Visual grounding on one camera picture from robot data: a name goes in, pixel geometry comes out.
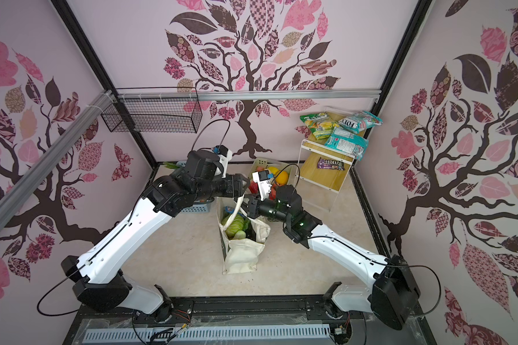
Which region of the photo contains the black wire wall basket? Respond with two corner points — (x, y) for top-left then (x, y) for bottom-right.
(102, 86), (203, 134)

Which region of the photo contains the blue plastic vegetable basket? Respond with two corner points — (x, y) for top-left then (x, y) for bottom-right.
(173, 158), (217, 213)

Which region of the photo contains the orange fruit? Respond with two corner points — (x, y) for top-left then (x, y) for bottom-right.
(275, 171), (289, 186)

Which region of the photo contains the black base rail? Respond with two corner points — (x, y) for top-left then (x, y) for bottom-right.
(64, 295), (436, 344)

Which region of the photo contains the teal white snack bag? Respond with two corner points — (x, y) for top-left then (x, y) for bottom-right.
(338, 111), (383, 134)

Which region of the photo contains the white daikon radish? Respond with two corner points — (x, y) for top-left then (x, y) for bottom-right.
(233, 230), (247, 240)

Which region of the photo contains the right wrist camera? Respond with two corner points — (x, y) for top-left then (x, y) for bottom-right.
(252, 170), (274, 201)

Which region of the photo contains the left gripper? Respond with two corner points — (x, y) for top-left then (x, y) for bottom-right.
(194, 172), (250, 201)

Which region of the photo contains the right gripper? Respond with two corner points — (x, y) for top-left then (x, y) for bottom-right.
(235, 193), (293, 227)

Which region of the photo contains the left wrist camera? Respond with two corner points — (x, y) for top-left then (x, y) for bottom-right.
(214, 145), (233, 178)

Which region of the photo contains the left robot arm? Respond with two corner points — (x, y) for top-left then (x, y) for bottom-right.
(62, 145), (249, 321)

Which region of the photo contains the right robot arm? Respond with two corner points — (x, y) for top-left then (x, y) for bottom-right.
(238, 185), (420, 330)

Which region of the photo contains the white cable duct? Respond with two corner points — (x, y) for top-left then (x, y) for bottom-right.
(79, 324), (332, 344)

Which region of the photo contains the green yellow snack bag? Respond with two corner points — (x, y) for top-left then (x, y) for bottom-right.
(300, 112), (340, 140)

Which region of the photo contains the green plastic fruit basket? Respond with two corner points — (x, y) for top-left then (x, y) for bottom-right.
(248, 158), (297, 187)

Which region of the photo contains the cream canvas grocery bag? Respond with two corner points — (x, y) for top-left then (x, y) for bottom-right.
(217, 198), (271, 275)

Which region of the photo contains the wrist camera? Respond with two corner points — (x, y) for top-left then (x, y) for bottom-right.
(252, 170), (274, 201)
(214, 145), (233, 178)

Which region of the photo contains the white wooden shelf rack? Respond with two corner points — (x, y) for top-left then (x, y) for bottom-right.
(291, 111), (368, 212)

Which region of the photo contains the green cabbage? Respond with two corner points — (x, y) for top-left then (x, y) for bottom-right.
(225, 215), (245, 239)

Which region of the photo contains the aluminium frame rail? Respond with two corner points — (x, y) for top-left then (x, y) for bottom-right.
(0, 89), (381, 231)

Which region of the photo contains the purple candy bag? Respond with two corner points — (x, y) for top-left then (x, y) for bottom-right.
(317, 158), (345, 171)

